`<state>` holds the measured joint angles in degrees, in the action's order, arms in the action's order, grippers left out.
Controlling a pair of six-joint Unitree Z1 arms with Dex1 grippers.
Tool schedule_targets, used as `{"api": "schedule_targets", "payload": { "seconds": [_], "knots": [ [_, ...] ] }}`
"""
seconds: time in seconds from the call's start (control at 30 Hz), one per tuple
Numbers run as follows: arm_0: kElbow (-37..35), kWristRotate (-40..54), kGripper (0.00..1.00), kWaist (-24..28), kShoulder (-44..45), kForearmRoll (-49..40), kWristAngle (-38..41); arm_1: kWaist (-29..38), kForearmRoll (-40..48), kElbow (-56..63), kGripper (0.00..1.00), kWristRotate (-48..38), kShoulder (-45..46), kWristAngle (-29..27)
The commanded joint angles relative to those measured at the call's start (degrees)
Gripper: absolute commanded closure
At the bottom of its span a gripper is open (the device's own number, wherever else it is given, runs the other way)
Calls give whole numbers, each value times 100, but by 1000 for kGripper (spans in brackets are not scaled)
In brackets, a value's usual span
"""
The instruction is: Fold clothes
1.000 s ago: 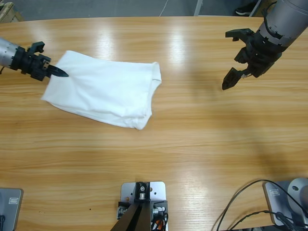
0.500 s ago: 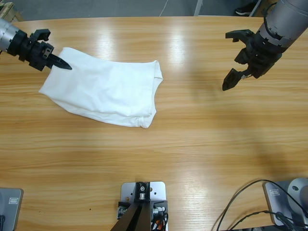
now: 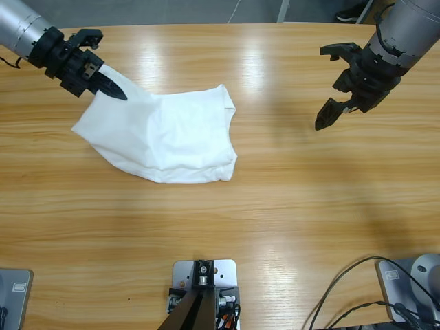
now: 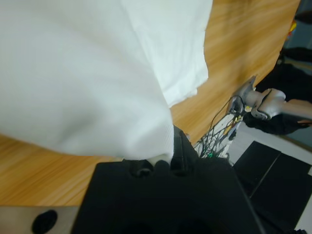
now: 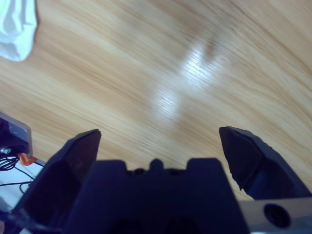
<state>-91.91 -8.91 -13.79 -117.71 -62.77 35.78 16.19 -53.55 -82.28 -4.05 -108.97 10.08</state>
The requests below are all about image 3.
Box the black corner bracket silver knob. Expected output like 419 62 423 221
214 285 241 312
166 287 189 314

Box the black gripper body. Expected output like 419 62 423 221
27 27 105 99
332 43 403 114

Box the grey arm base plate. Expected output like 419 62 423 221
0 267 34 330
375 254 440 324

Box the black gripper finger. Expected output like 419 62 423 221
314 97 350 131
90 81 128 102
97 71 129 101

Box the white mounting plate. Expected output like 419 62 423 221
171 259 241 330

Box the white upright metal leg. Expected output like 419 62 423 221
277 0 294 21

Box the white slanted metal leg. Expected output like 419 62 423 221
355 0 375 25

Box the black plug cable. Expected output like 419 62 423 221
393 301 440 330

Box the thin brown twisted cable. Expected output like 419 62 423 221
338 301 396 330

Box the thin white floor cable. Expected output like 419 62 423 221
229 0 243 23

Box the white T-shirt black logo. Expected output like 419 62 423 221
71 65 239 185

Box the dark camera post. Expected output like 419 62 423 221
160 260 221 330

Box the orange and black wire bundle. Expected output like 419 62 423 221
215 304 242 330

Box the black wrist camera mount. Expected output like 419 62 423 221
70 29 105 51
319 42 362 62

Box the grey base with cables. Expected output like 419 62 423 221
302 255 440 330

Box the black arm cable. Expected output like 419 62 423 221
373 2 396 35
0 56 23 69

